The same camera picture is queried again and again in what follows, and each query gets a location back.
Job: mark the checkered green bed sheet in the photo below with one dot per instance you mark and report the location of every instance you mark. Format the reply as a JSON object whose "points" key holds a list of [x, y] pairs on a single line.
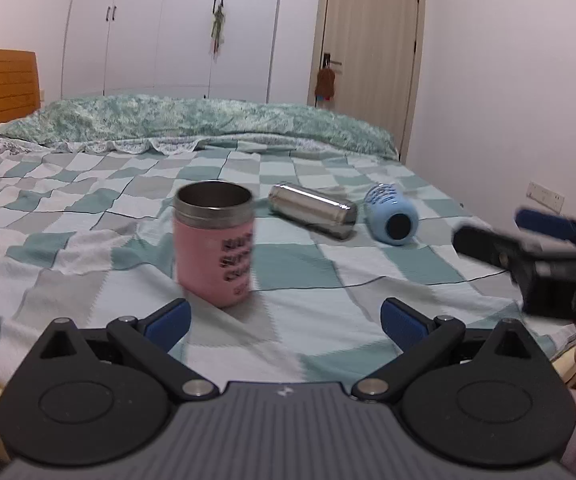
{"points": [[89, 237]]}

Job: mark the white wardrobe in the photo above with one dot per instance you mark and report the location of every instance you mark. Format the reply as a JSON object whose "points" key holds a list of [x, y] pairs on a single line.
{"points": [[163, 47]]}

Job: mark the wooden door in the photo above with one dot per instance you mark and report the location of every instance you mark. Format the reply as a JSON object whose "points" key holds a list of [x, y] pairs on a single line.
{"points": [[380, 45]]}

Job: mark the stainless steel thermos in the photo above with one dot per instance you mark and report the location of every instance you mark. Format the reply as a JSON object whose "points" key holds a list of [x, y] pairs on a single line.
{"points": [[315, 210]]}

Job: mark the light blue cup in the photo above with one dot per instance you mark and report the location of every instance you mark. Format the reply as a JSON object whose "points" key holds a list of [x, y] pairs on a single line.
{"points": [[390, 217]]}

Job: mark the green floral duvet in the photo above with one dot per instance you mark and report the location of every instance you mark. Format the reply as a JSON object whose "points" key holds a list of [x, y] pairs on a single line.
{"points": [[140, 123]]}

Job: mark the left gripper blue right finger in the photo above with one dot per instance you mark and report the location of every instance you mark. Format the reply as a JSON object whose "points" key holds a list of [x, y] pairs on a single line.
{"points": [[426, 343]]}

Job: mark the wooden headboard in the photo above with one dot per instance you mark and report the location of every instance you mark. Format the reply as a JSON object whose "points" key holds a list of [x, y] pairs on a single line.
{"points": [[0, 90]]}

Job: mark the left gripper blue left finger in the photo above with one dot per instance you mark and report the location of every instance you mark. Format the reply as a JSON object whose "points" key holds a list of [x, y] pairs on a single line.
{"points": [[144, 344]]}

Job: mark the brown plush toy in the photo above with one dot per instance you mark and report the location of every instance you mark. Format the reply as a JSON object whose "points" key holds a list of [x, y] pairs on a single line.
{"points": [[325, 85]]}

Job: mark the hanging green ornament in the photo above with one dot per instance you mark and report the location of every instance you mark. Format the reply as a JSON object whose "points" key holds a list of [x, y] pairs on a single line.
{"points": [[218, 22]]}

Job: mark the white wall socket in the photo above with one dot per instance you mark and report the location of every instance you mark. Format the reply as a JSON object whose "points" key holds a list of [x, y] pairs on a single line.
{"points": [[544, 196]]}

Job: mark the pink steel cup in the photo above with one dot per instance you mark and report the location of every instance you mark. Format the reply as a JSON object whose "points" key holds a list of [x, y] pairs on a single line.
{"points": [[213, 236]]}

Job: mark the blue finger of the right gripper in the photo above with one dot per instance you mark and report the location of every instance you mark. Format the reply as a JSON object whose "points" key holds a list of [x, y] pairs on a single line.
{"points": [[551, 225], [505, 252]]}

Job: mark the black door handle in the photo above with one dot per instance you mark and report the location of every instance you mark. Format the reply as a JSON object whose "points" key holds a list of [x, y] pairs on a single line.
{"points": [[329, 62]]}

